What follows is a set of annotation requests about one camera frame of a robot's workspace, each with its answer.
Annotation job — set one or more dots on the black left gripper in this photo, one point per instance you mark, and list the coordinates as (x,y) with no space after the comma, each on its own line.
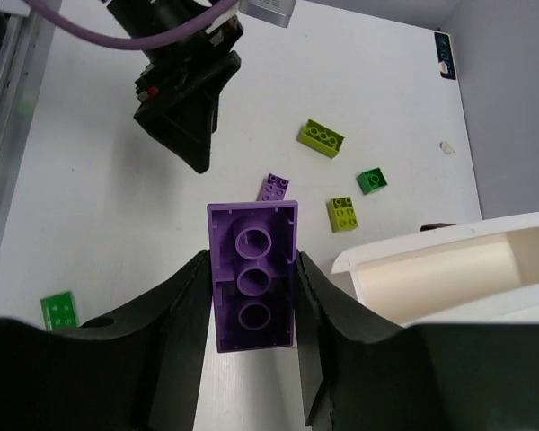
(179,90)

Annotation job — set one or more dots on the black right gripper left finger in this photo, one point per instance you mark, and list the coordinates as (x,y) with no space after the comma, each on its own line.
(137,367)

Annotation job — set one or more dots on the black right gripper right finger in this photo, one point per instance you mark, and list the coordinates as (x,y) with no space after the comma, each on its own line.
(360,371)

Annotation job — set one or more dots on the small purple lego brick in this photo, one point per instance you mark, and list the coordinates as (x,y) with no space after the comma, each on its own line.
(274,188)

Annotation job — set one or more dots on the purple 2x4 lego brick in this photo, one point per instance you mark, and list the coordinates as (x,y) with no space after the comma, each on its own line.
(253,256)

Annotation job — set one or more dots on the green 2x3 lego brick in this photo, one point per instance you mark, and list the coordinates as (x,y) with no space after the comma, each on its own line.
(59,311)

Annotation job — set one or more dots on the lime 2x4 lego brick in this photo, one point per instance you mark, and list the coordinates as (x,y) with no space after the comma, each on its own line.
(320,138)

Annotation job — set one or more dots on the lime 2x2 lego brick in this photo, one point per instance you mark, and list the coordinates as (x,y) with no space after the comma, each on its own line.
(342,215)

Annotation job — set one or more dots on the dark green 2x2 lego brick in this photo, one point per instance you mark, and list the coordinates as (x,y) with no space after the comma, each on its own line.
(371,181)

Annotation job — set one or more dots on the small white plastic scrap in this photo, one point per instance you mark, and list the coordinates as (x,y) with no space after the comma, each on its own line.
(446,148)

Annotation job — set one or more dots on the blue left corner label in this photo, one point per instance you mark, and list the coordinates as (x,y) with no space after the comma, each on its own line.
(445,56)

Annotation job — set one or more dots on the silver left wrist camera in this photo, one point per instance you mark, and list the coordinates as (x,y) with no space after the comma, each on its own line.
(276,12)

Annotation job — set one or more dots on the aluminium table frame rail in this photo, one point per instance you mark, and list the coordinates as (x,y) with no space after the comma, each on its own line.
(25,42)

